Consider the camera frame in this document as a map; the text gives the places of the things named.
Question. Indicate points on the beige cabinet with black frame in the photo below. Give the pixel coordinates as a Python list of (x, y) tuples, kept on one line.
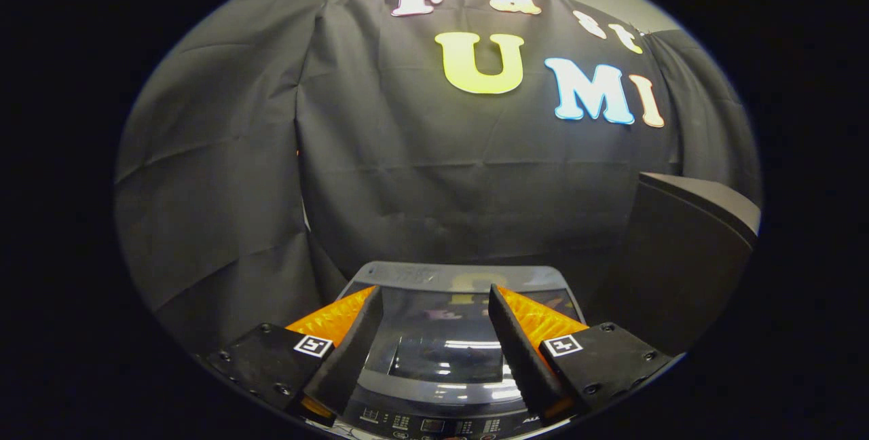
[(679, 257)]

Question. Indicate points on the dark grey washing machine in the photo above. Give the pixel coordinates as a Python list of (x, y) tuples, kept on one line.
[(434, 424)]

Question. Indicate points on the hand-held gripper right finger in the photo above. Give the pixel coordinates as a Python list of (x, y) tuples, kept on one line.
[(519, 352)]

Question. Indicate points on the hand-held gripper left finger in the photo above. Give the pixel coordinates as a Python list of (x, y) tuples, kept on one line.
[(349, 352)]

